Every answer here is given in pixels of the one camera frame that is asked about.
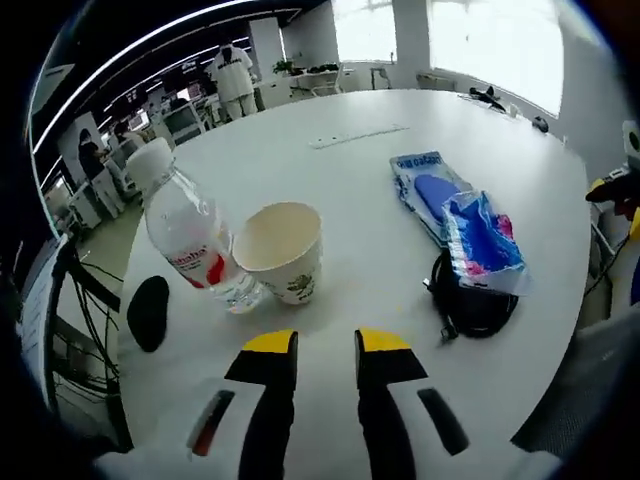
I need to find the black cable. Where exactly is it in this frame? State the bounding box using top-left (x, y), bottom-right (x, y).
top-left (422, 248), bottom-right (522, 347)

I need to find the black oval pad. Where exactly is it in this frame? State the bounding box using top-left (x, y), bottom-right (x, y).
top-left (126, 274), bottom-right (170, 354)

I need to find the white table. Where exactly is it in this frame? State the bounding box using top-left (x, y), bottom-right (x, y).
top-left (117, 88), bottom-right (594, 480)

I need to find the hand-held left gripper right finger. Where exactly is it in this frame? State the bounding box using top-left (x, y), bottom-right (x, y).
top-left (354, 327), bottom-right (541, 480)

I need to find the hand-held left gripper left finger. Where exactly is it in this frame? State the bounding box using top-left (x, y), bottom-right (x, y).
top-left (94, 329), bottom-right (300, 480)

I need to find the long ceiling light strip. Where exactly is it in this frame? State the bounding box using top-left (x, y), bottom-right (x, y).
top-left (31, 0), bottom-right (274, 154)

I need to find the white paper cup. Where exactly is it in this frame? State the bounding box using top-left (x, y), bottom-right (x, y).
top-left (232, 201), bottom-right (324, 307)

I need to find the blue tissue packet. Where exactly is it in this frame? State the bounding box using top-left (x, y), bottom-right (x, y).
top-left (440, 189), bottom-right (532, 298)

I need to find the blue insole package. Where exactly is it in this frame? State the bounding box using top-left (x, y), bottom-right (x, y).
top-left (389, 148), bottom-right (482, 247)

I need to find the clear plastic bottle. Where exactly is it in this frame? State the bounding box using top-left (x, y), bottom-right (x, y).
top-left (125, 137), bottom-right (267, 317)

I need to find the black object on table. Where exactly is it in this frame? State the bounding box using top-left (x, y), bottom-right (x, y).
top-left (466, 85), bottom-right (522, 117)

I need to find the white office chair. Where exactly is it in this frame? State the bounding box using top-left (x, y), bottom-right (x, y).
top-left (163, 101), bottom-right (207, 147)

